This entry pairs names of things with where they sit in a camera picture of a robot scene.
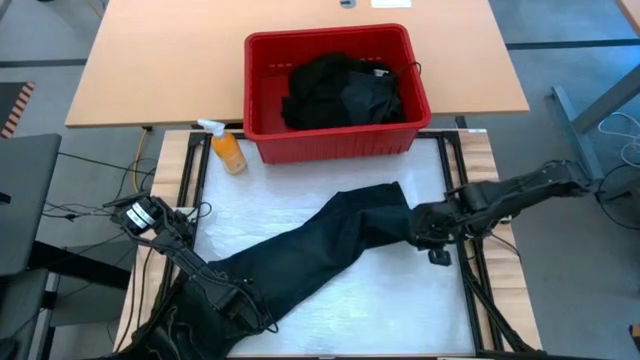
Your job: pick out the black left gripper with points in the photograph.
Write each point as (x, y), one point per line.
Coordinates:
(245, 310)

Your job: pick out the black stand base bar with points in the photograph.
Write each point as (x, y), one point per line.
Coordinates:
(75, 262)

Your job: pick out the grey chair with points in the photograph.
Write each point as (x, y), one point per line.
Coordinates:
(25, 200)

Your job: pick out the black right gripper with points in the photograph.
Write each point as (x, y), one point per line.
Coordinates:
(440, 222)

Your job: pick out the black cloth garment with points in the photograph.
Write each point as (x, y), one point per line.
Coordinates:
(315, 90)

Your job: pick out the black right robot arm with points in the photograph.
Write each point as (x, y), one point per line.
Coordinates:
(525, 192)

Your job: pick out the dark grey cloth garment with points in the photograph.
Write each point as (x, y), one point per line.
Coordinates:
(372, 100)

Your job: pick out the grey metal desk leg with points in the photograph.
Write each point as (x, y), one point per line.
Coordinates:
(607, 102)

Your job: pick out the light wooden desk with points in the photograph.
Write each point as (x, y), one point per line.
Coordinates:
(632, 12)
(150, 60)

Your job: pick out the striped edge floor mat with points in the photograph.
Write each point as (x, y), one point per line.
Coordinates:
(10, 107)

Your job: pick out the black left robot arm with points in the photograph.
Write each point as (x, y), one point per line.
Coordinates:
(170, 240)

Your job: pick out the dark blue denim jeans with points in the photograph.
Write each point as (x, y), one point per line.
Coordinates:
(320, 250)

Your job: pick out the red plastic bin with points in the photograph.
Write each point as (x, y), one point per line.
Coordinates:
(260, 100)

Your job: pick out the white paper sheet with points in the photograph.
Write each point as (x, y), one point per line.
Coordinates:
(391, 3)

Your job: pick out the orange spray bottle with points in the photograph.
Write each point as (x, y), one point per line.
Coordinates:
(229, 152)

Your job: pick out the grey desk grommet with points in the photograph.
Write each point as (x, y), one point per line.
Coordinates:
(348, 3)

